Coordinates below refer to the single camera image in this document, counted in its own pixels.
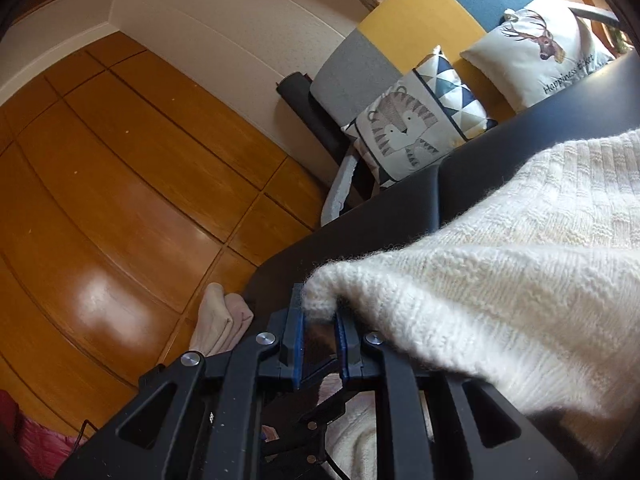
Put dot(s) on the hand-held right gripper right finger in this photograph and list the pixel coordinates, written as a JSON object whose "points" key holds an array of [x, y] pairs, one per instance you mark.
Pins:
{"points": [[342, 345]]}

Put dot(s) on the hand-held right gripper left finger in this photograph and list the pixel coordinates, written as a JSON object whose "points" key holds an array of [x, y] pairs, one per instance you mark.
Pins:
{"points": [[296, 350]]}

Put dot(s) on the cream knit sweater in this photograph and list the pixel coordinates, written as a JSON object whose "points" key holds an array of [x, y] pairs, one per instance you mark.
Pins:
{"points": [[500, 280]]}

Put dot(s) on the tiger print cushion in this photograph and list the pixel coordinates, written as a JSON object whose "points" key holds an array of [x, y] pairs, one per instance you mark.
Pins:
{"points": [[400, 130]]}

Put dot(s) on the wooden wardrobe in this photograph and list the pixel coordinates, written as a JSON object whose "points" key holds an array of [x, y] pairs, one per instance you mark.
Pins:
{"points": [[125, 185]]}

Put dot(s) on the black rolled mat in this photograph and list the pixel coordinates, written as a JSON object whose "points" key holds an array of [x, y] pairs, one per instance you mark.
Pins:
{"points": [[305, 105]]}

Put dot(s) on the pink ruffled cloth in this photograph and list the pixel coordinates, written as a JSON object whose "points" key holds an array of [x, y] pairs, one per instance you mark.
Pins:
{"points": [[35, 440]]}

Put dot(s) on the grey yellow blue sofa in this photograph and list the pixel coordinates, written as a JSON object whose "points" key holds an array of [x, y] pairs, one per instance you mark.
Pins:
{"points": [[415, 20]]}

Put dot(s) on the deer print cushion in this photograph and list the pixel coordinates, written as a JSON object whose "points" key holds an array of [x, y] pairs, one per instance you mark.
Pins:
{"points": [[530, 50]]}

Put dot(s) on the grey office chair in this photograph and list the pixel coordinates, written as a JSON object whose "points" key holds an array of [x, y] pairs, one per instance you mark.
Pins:
{"points": [[595, 12]]}

